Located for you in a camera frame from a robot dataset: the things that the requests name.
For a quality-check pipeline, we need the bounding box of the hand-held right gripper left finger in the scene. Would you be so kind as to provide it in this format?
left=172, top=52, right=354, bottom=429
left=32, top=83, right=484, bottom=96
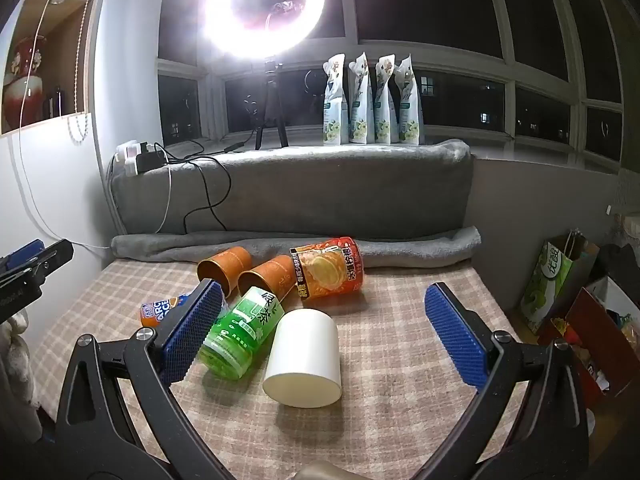
left=44, top=279, right=224, bottom=480

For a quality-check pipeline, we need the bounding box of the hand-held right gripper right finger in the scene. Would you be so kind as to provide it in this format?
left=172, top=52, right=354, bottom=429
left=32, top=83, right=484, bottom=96
left=424, top=282, right=592, bottom=480

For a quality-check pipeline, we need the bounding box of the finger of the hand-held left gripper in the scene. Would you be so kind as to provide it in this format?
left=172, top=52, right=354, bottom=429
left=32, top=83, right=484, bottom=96
left=0, top=238, right=45, bottom=272
left=10, top=238, right=75, bottom=292

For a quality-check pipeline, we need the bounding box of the white cup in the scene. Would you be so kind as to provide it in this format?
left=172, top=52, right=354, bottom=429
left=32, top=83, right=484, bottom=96
left=262, top=308, right=344, bottom=409

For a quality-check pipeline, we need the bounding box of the brown paper cup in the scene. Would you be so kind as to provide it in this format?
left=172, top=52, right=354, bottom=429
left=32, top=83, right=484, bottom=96
left=237, top=254, right=296, bottom=302
left=196, top=245, right=253, bottom=296

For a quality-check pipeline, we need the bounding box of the small orange blue-label bottle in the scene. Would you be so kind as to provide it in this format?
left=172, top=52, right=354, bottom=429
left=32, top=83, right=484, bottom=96
left=138, top=294, right=194, bottom=330

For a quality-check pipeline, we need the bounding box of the green tea bottle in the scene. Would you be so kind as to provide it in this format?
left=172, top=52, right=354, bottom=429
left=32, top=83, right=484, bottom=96
left=197, top=285, right=287, bottom=381

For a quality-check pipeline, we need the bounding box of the rolled grey towel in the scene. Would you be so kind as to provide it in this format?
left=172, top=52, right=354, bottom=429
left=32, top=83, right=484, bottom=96
left=110, top=225, right=482, bottom=267

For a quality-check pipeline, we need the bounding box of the green paper bag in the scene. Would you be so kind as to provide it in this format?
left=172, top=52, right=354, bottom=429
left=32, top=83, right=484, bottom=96
left=519, top=229, right=601, bottom=337

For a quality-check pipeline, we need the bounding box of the checked beige bed cloth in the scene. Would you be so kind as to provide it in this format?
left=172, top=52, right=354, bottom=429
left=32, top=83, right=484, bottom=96
left=30, top=255, right=532, bottom=480

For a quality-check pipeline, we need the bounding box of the white power strip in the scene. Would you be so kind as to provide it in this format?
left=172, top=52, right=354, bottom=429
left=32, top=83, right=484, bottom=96
left=113, top=139, right=167, bottom=179

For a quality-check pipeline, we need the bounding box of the red cardboard box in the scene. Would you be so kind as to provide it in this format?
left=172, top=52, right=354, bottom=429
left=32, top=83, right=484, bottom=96
left=537, top=274, right=640, bottom=412

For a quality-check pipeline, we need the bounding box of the orange chips canister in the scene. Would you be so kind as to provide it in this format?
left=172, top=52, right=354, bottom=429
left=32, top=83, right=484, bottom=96
left=289, top=236, right=366, bottom=302

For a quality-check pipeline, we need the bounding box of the red vase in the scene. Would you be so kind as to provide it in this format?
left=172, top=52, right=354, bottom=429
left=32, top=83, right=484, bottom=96
left=2, top=34, right=49, bottom=129

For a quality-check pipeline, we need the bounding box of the grey blanket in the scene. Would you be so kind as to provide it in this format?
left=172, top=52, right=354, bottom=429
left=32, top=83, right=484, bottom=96
left=107, top=139, right=475, bottom=242

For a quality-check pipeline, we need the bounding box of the wooden shelf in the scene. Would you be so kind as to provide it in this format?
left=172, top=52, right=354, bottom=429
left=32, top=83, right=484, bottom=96
left=0, top=0, right=97, bottom=137

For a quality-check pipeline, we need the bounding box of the white green stand-up pouch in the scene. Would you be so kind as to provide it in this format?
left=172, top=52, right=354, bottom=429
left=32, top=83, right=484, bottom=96
left=373, top=53, right=401, bottom=145
left=394, top=57, right=425, bottom=146
left=348, top=52, right=376, bottom=145
left=323, top=53, right=351, bottom=146

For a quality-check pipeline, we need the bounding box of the black tripod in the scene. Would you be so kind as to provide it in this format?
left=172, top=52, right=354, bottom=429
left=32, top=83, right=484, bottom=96
left=254, top=54, right=290, bottom=151

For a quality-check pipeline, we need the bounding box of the short white cable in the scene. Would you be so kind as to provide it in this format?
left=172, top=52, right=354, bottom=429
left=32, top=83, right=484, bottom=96
left=154, top=159, right=174, bottom=234

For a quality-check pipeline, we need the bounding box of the black cable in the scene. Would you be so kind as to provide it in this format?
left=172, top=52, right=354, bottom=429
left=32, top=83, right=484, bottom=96
left=149, top=142, right=234, bottom=235

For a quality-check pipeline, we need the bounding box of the white bead cord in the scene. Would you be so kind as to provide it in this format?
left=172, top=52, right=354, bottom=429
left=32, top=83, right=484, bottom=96
left=69, top=0, right=94, bottom=144

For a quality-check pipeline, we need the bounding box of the white window frame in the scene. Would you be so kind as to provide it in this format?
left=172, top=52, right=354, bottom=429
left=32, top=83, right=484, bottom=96
left=156, top=0, right=627, bottom=172

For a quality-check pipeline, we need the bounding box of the ring light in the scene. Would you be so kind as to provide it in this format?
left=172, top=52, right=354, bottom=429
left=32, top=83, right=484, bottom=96
left=196, top=0, right=329, bottom=62

